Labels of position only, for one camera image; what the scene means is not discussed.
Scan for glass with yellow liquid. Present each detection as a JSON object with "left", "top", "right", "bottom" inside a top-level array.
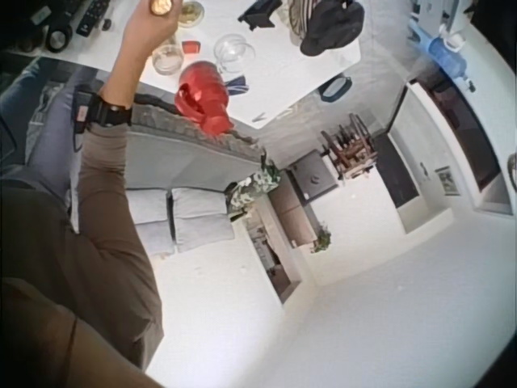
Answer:
[{"left": 177, "top": 0, "right": 206, "bottom": 29}]

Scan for black rimmed tray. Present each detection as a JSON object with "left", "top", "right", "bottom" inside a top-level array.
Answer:
[{"left": 318, "top": 74, "right": 354, "bottom": 103}]

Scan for golden round object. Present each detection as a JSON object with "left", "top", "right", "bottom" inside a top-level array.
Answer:
[{"left": 148, "top": 0, "right": 175, "bottom": 18}]

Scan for dark window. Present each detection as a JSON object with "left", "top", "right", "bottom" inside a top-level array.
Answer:
[{"left": 410, "top": 64, "right": 514, "bottom": 215}]

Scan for blue striped cloth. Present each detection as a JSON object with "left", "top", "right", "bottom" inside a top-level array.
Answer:
[{"left": 223, "top": 74, "right": 250, "bottom": 96}]

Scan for clear glass bowl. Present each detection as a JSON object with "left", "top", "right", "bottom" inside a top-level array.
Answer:
[{"left": 212, "top": 33, "right": 258, "bottom": 74}]

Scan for white shelf unit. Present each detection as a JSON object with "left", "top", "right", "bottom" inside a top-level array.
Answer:
[{"left": 242, "top": 201, "right": 304, "bottom": 305}]

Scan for person's legs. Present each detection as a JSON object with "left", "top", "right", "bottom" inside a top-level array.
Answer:
[{"left": 0, "top": 58, "right": 96, "bottom": 203}]

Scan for black round speaker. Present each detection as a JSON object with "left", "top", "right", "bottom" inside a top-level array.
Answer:
[{"left": 44, "top": 23, "right": 74, "bottom": 54}]

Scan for black wrist band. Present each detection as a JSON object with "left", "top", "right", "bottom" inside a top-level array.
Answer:
[{"left": 71, "top": 84, "right": 134, "bottom": 141}]

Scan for black remote control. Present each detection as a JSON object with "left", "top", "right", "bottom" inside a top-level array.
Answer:
[{"left": 75, "top": 0, "right": 112, "bottom": 39}]

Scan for wooden cabinet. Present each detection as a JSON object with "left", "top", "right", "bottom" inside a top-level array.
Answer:
[{"left": 267, "top": 177, "right": 320, "bottom": 248}]

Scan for small green plant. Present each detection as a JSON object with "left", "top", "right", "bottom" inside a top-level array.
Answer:
[{"left": 309, "top": 221, "right": 333, "bottom": 255}]

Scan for dark door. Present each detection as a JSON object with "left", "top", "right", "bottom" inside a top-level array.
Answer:
[{"left": 373, "top": 132, "right": 421, "bottom": 210}]

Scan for white water dispenser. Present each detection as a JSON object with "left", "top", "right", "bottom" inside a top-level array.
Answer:
[{"left": 407, "top": 0, "right": 469, "bottom": 45}]

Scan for red plastic jug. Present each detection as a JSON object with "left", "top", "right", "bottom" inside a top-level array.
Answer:
[{"left": 174, "top": 60, "right": 236, "bottom": 136}]

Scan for person's right hand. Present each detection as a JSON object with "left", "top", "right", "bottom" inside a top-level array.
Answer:
[{"left": 120, "top": 0, "right": 181, "bottom": 53}]

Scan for white flowering plant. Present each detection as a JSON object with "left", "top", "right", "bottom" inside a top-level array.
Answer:
[{"left": 224, "top": 149, "right": 284, "bottom": 222}]

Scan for wooden wine rack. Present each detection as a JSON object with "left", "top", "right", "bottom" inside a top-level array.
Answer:
[{"left": 319, "top": 112, "right": 380, "bottom": 181}]

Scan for dark grey cabinet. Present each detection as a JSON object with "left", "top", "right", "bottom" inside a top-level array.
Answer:
[{"left": 287, "top": 149, "right": 339, "bottom": 202}]

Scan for blue water bottle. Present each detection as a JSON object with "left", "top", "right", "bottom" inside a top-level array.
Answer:
[{"left": 427, "top": 35, "right": 474, "bottom": 91}]

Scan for clear glass jar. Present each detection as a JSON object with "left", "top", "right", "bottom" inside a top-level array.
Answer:
[{"left": 151, "top": 39, "right": 185, "bottom": 76}]

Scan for grey cushion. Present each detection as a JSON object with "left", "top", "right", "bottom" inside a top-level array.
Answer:
[
  {"left": 125, "top": 188, "right": 176, "bottom": 257},
  {"left": 170, "top": 187, "right": 236, "bottom": 254}
]

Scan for grey sofa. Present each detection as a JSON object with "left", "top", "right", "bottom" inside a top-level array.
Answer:
[{"left": 70, "top": 95, "right": 267, "bottom": 259}]

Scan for striped wire basket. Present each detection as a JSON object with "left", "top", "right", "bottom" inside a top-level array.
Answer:
[{"left": 281, "top": 0, "right": 321, "bottom": 44}]

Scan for black stand device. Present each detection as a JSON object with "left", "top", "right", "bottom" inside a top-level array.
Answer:
[{"left": 237, "top": 0, "right": 284, "bottom": 32}]

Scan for framed picture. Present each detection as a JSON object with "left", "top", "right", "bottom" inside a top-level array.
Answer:
[{"left": 434, "top": 165, "right": 462, "bottom": 197}]

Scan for dark cap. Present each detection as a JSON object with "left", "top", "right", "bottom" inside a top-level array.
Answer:
[{"left": 299, "top": 0, "right": 366, "bottom": 57}]

